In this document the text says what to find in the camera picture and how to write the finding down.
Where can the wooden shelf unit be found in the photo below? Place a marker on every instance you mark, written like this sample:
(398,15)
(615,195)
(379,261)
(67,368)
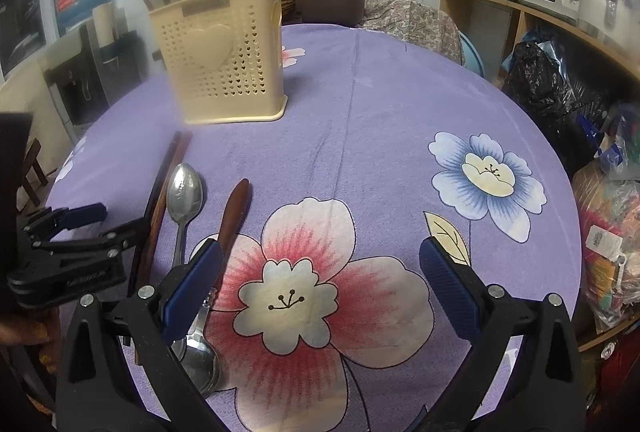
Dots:
(480,16)

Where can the grey water dispenser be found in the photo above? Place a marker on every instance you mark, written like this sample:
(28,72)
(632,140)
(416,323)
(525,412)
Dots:
(85,76)

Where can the patterned cloth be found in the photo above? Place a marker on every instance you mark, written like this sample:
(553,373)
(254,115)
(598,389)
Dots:
(410,24)

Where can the black plastic bag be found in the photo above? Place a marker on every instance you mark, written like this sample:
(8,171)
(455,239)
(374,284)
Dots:
(550,91)

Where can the sliding window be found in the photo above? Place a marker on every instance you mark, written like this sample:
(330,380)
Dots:
(20,6)

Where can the colourful plastic bag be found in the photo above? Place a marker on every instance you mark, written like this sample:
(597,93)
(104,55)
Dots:
(610,237)

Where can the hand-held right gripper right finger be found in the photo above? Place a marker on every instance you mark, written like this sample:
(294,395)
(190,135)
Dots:
(450,294)

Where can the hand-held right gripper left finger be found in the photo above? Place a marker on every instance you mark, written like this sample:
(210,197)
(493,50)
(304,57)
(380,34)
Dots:
(192,294)

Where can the blue plastic chair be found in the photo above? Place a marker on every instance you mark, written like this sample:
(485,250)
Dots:
(472,54)

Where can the person's left hand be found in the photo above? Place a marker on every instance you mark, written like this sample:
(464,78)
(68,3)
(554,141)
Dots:
(25,332)

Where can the small wooden stool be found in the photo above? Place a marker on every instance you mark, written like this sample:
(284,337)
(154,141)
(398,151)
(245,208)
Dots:
(32,171)

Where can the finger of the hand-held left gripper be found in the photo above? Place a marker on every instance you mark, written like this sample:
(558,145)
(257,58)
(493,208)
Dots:
(85,215)
(120,234)

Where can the purple floral tablecloth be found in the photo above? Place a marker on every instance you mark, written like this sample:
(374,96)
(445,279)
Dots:
(380,121)

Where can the paper cup tube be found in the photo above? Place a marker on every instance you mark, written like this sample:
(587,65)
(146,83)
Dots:
(104,25)

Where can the beige perforated cutlery holder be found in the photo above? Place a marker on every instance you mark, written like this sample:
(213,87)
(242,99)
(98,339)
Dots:
(220,76)

